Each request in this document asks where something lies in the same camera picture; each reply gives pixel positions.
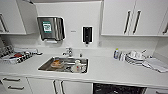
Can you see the stainless steel dishwasher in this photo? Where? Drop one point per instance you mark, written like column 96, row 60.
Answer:
column 116, row 89

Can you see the black soap dispenser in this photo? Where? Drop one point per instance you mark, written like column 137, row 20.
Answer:
column 87, row 35

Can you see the chrome faucet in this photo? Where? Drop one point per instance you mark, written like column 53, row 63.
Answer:
column 69, row 51

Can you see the white patterned mug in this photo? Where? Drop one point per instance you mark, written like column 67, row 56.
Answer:
column 78, row 66

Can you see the white plate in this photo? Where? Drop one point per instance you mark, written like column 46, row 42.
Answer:
column 72, row 70

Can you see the clear container orange food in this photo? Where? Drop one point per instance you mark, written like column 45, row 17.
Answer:
column 56, row 64

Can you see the small white bottle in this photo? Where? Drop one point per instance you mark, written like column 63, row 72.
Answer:
column 122, row 56

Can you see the steel paper towel dispenser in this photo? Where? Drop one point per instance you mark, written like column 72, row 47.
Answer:
column 50, row 28

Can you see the stainless steel sink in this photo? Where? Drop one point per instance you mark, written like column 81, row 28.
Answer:
column 45, row 66

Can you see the white cup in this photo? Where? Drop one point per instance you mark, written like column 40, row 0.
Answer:
column 141, row 55
column 133, row 53

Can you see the stack of white plates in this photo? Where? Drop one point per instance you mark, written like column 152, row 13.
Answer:
column 133, row 60

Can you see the white sink base cabinet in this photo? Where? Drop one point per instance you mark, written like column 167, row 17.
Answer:
column 43, row 87

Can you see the red utensil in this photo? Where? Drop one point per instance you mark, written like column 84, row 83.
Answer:
column 16, row 55

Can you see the white dishes on counter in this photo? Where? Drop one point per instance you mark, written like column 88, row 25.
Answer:
column 156, row 65

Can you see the microwave oven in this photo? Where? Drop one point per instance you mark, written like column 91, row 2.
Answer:
column 13, row 86

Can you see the white wall outlet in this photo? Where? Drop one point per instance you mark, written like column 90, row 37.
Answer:
column 99, row 43

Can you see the small wall label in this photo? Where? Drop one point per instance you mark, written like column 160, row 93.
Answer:
column 73, row 31

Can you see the white wall cabinet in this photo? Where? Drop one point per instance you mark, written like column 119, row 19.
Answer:
column 13, row 16
column 116, row 16

